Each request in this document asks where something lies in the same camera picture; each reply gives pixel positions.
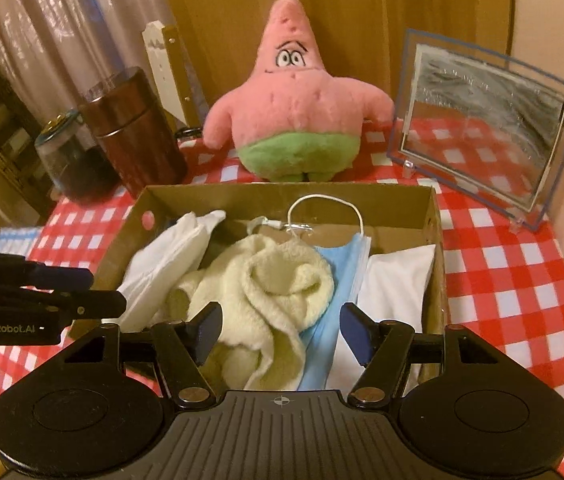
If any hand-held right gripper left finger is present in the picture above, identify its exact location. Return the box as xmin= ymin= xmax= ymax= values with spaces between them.
xmin=26 ymin=301 xmax=223 ymax=409

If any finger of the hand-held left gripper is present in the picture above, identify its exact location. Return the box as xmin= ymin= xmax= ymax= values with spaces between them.
xmin=0 ymin=287 xmax=127 ymax=320
xmin=0 ymin=249 xmax=95 ymax=292

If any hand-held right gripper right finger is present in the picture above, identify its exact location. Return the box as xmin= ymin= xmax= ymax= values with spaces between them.
xmin=339 ymin=302 xmax=538 ymax=409

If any blue face mask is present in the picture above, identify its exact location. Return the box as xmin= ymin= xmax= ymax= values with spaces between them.
xmin=287 ymin=194 xmax=373 ymax=391

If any white packet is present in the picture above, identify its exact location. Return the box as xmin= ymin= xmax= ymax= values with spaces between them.
xmin=327 ymin=245 xmax=437 ymax=391

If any white cloth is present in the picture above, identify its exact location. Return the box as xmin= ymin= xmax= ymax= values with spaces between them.
xmin=116 ymin=210 xmax=227 ymax=333

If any cream white towel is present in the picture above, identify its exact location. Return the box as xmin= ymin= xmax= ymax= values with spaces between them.
xmin=164 ymin=234 xmax=337 ymax=392

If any brown cardboard box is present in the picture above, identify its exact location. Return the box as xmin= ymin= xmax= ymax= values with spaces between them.
xmin=69 ymin=183 xmax=450 ymax=386

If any blue plaid bed sheet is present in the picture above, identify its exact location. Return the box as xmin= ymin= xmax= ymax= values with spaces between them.
xmin=0 ymin=225 xmax=45 ymax=261

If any glass jar with dark lid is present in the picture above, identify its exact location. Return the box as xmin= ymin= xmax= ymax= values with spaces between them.
xmin=34 ymin=109 xmax=121 ymax=206

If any brown metal canister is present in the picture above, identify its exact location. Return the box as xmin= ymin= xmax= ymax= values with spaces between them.
xmin=79 ymin=66 xmax=189 ymax=200

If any red checkered tablecloth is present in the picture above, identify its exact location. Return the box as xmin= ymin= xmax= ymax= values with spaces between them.
xmin=0 ymin=120 xmax=564 ymax=431

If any pink starfish plush toy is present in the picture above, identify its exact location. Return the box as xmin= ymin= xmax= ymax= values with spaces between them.
xmin=203 ymin=0 xmax=395 ymax=183

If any sheer curtain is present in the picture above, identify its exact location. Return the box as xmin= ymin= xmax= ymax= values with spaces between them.
xmin=0 ymin=0 xmax=177 ymax=126

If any clear picture frame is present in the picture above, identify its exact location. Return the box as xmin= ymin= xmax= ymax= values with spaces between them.
xmin=387 ymin=28 xmax=564 ymax=233

